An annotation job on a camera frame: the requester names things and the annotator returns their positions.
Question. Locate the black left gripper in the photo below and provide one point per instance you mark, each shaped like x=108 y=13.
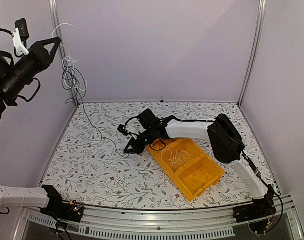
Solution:
x=44 y=56

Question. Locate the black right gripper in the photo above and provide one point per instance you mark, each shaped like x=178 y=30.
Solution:
x=137 y=148

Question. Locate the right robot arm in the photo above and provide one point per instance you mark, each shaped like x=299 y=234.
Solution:
x=225 y=140

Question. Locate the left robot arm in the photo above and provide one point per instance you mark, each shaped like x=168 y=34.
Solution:
x=13 y=78

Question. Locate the floral table cloth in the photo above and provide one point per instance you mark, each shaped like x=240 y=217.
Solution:
x=89 y=165

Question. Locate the yellow three-compartment bin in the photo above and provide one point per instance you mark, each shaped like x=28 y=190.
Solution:
x=187 y=165

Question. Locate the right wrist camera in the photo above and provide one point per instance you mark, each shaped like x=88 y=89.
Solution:
x=122 y=129

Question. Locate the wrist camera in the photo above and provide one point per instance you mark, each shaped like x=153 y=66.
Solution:
x=20 y=37
x=122 y=129

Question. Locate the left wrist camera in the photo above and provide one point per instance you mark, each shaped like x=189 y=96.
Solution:
x=20 y=37

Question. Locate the left rear aluminium post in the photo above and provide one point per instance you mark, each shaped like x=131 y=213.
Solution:
x=66 y=60

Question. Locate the aluminium post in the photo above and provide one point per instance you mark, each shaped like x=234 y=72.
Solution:
x=262 y=4
x=66 y=60

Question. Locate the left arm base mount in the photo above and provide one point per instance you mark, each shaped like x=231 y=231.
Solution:
x=59 y=209

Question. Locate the aluminium front rail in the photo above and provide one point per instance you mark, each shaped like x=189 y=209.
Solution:
x=214 y=223

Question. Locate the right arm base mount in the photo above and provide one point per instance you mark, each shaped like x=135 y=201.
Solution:
x=259 y=208

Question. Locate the right rear aluminium post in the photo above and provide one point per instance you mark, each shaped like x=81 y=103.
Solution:
x=262 y=4

